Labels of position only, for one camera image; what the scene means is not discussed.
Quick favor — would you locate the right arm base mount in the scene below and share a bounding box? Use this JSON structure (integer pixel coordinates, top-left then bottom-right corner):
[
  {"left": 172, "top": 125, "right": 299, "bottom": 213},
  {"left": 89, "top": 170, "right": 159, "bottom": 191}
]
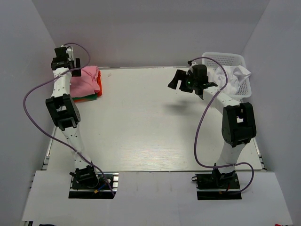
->
[{"left": 191, "top": 173, "right": 242, "bottom": 201}]

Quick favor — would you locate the pink t shirt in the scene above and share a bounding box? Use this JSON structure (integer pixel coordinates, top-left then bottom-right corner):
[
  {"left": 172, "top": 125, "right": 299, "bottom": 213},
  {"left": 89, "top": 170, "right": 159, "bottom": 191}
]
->
[{"left": 70, "top": 66, "right": 100, "bottom": 97}]

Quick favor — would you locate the orange folded t shirt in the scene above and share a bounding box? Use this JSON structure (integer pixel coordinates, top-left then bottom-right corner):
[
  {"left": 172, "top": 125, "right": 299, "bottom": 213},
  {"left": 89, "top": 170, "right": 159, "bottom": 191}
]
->
[{"left": 72, "top": 70, "right": 104, "bottom": 103}]

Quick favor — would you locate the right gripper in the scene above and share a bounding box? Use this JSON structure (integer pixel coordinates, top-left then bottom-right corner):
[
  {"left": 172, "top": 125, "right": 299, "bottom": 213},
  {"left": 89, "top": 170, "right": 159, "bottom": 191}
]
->
[{"left": 168, "top": 70, "right": 198, "bottom": 93}]

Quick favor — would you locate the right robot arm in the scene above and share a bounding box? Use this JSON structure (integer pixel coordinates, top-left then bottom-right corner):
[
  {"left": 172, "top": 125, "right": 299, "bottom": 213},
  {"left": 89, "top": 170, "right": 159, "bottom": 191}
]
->
[{"left": 168, "top": 65, "right": 256, "bottom": 188}]

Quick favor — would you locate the white t shirt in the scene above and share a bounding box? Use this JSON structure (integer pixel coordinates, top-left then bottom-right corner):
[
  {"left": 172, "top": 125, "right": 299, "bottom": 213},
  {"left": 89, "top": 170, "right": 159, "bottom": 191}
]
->
[{"left": 207, "top": 65, "right": 251, "bottom": 95}]

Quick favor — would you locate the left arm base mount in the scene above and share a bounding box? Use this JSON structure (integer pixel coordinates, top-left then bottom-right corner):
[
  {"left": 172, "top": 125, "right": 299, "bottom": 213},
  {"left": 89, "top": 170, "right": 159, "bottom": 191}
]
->
[{"left": 68, "top": 166, "right": 119, "bottom": 199}]

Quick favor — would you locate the green folded t shirt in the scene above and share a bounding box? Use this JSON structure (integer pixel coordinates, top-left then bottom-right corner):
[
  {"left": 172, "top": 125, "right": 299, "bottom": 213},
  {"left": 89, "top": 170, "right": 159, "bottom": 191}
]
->
[{"left": 72, "top": 94, "right": 97, "bottom": 102}]

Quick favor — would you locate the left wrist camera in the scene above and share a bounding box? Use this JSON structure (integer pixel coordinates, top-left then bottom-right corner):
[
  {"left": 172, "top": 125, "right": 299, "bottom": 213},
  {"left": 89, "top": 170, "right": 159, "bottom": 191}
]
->
[{"left": 66, "top": 46, "right": 74, "bottom": 61}]

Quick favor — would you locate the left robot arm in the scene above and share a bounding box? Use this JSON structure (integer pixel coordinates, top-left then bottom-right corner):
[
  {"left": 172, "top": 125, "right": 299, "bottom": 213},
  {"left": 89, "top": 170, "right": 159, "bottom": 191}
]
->
[{"left": 46, "top": 45, "right": 99, "bottom": 188}]

